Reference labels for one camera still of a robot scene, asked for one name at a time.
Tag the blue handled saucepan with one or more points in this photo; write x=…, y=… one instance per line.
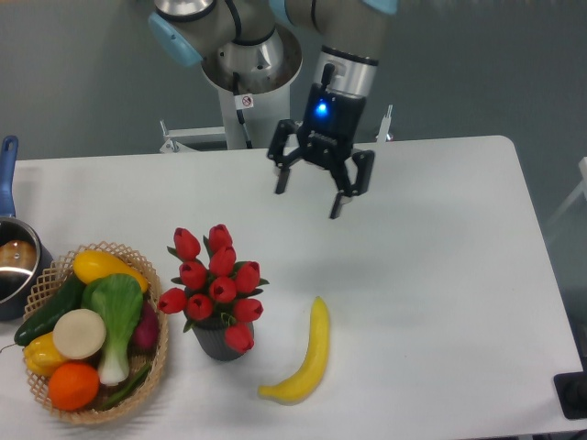
x=23, y=257

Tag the yellow banana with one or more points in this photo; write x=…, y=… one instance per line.
x=306, y=379

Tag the yellow bell pepper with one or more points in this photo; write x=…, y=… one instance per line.
x=42, y=357

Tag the yellow squash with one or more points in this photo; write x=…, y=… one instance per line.
x=92, y=265

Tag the woven wicker basket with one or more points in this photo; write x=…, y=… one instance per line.
x=48, y=283

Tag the dark green cucumber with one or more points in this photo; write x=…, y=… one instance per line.
x=67, y=298

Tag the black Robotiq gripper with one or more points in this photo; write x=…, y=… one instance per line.
x=325, y=139

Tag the dark grey ribbed vase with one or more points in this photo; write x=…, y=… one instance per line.
x=211, y=337

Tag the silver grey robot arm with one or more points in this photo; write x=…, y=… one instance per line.
x=247, y=50

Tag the purple sweet potato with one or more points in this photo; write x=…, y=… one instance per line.
x=146, y=333

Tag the red tulip bouquet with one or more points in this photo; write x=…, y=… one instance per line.
x=212, y=283

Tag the white frame at right edge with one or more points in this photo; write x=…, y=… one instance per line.
x=577, y=194

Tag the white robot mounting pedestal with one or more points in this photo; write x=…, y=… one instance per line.
x=249, y=120

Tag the black device at table edge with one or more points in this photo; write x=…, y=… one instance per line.
x=571, y=391

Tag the green bean pod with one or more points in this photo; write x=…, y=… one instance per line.
x=127, y=390

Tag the orange fruit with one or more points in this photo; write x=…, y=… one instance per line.
x=73, y=385

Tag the green bok choy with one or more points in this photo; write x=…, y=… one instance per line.
x=118, y=300

